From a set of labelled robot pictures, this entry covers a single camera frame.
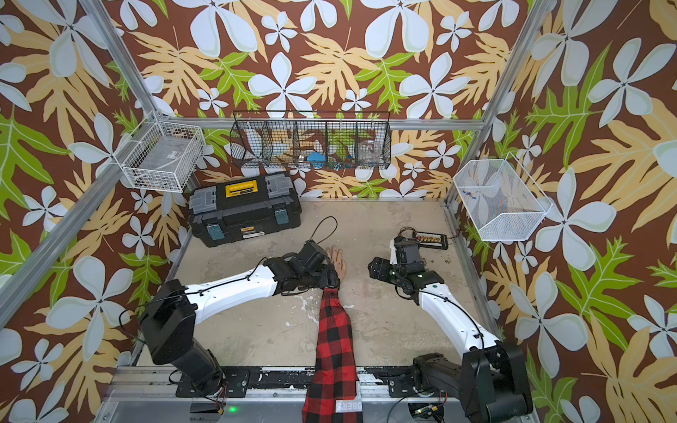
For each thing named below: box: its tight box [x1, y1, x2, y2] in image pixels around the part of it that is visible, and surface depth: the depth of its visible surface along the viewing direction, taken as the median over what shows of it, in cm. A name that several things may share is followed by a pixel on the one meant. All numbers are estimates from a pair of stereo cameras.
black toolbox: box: [187, 171, 302, 248], surface depth 100 cm
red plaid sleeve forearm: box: [301, 288, 363, 423], surface depth 76 cm
